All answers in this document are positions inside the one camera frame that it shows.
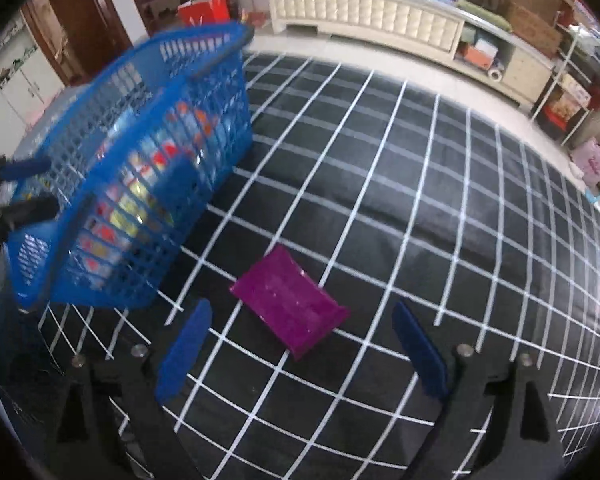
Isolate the blue plastic basket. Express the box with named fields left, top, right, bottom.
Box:
left=6, top=22, right=253, bottom=310

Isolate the purple snack packet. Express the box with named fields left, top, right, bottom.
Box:
left=230, top=244, right=350, bottom=360

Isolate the red yellow snack bag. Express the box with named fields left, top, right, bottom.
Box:
left=80, top=101, right=224, bottom=285

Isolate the dark red wooden door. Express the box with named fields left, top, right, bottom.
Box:
left=20, top=0, right=132, bottom=86

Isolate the red paper gift bag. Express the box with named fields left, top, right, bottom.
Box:
left=176, top=0, right=230, bottom=26

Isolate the black white grid tablecloth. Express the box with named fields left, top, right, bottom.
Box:
left=0, top=50, right=600, bottom=480

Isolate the pink gift bag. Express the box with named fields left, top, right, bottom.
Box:
left=570, top=139, right=600, bottom=186

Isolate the white metal shelf rack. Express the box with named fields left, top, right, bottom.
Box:
left=531, top=0, right=600, bottom=148

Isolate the brown cardboard box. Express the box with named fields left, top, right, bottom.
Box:
left=504, top=1, right=562, bottom=58

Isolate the green folded cloth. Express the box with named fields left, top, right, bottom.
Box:
left=456, top=0, right=513, bottom=32

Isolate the cream tufted TV cabinet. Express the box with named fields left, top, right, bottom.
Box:
left=268, top=0, right=554, bottom=108

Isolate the white wall cupboard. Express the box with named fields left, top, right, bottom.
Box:
left=0, top=12, right=65, bottom=125

